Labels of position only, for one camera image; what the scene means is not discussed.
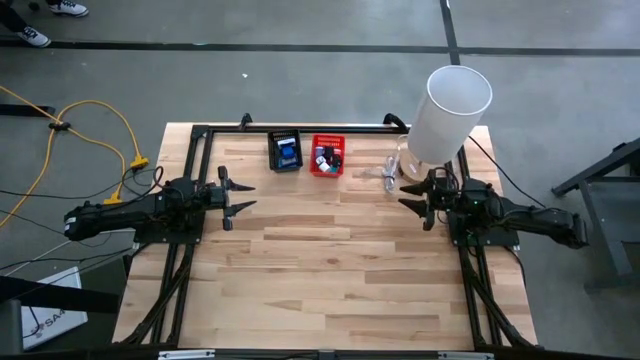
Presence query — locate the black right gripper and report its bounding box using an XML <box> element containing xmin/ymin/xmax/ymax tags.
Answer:
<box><xmin>397</xmin><ymin>168</ymin><xmax>451</xmax><ymax>232</ymax></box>

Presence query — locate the black power cable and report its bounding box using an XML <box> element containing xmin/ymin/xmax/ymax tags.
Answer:
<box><xmin>467</xmin><ymin>134</ymin><xmax>546</xmax><ymax>209</ymax></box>

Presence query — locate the person's shoe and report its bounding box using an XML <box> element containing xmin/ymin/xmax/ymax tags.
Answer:
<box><xmin>17</xmin><ymin>25</ymin><xmax>52</xmax><ymax>49</ymax></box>
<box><xmin>47</xmin><ymin>0</ymin><xmax>90</xmax><ymax>19</ymax></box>

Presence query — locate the silver aluminium bracket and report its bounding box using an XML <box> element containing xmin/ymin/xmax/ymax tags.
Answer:
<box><xmin>437</xmin><ymin>351</ymin><xmax>495</xmax><ymax>360</ymax></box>
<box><xmin>157</xmin><ymin>349</ymin><xmax>216</xmax><ymax>360</ymax></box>

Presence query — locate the red plastic basket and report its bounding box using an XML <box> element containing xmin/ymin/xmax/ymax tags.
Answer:
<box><xmin>310</xmin><ymin>133</ymin><xmax>346</xmax><ymax>179</ymax></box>

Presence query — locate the white floor cable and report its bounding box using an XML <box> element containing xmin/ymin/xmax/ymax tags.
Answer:
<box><xmin>4</xmin><ymin>228</ymin><xmax>136</xmax><ymax>277</ymax></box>

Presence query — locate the white shade wooden table lamp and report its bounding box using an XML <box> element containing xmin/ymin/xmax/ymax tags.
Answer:
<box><xmin>398</xmin><ymin>64</ymin><xmax>494</xmax><ymax>185</ymax></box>

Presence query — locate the white printed board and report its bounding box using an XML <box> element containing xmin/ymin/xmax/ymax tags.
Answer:
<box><xmin>22</xmin><ymin>266</ymin><xmax>89</xmax><ymax>351</ymax></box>

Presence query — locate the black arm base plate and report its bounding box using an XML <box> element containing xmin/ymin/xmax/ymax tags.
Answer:
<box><xmin>133</xmin><ymin>199</ymin><xmax>206</xmax><ymax>246</ymax></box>
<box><xmin>448</xmin><ymin>214</ymin><xmax>521</xmax><ymax>248</ymax></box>

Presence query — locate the black plastic basket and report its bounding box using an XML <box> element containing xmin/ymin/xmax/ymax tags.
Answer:
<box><xmin>267</xmin><ymin>128</ymin><xmax>304</xmax><ymax>174</ymax></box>

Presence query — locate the yellow extension cable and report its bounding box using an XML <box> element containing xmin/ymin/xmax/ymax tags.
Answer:
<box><xmin>0</xmin><ymin>84</ymin><xmax>150</xmax><ymax>231</ymax></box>

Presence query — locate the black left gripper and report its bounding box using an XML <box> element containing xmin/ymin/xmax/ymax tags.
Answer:
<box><xmin>207</xmin><ymin>166</ymin><xmax>258</xmax><ymax>232</ymax></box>

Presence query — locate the black metal stand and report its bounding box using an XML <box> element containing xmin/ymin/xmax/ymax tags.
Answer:
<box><xmin>552</xmin><ymin>137</ymin><xmax>640</xmax><ymax>291</ymax></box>

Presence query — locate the black aluminium table frame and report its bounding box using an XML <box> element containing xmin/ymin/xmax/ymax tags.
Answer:
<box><xmin>114</xmin><ymin>113</ymin><xmax>539</xmax><ymax>351</ymax></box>

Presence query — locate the black stand leg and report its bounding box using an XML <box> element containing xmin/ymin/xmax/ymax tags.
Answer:
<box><xmin>0</xmin><ymin>274</ymin><xmax>121</xmax><ymax>316</ymax></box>

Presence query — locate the black flat floor bar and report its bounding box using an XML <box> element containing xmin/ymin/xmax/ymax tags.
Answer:
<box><xmin>0</xmin><ymin>103</ymin><xmax>56</xmax><ymax>117</ymax></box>

